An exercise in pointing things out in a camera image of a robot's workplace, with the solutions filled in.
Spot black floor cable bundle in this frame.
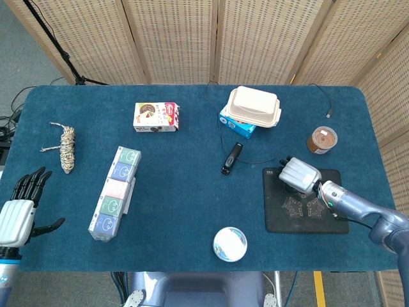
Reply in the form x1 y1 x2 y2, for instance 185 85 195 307
0 84 36 151

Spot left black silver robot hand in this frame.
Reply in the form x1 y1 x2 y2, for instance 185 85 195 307
0 166 66 247

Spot braided rope bundle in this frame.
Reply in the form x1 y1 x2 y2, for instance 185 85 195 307
40 121 77 175

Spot black printed mouse pad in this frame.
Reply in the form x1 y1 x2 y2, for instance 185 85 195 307
262 167 350 234

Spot black tripod stand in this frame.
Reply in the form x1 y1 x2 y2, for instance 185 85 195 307
22 0 111 86

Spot chocolate pie snack box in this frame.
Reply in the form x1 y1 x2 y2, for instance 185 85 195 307
132 101 181 133

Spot black usb stick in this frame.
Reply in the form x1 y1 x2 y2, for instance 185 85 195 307
220 142 243 176

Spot black USB cable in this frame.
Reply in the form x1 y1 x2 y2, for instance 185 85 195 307
308 83 335 119

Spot blue-grey robot torso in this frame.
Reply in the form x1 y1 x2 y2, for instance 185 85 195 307
123 271 282 307

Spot woven folding screen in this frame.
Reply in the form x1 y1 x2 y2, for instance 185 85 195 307
4 0 409 307

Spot blue cardboard box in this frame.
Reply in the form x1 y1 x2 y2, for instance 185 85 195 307
219 107 258 140

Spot blue tablecloth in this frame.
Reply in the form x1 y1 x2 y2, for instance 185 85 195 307
0 83 404 273

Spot beige plastic lunch box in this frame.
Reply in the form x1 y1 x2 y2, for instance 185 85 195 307
223 85 282 129

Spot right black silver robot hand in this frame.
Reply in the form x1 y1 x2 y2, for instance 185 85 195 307
278 155 323 196

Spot brown rubber band jar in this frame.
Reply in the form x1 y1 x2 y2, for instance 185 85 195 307
306 125 339 155

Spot wrapped tissue pack bundle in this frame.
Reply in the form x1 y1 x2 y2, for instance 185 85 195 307
88 145 143 243

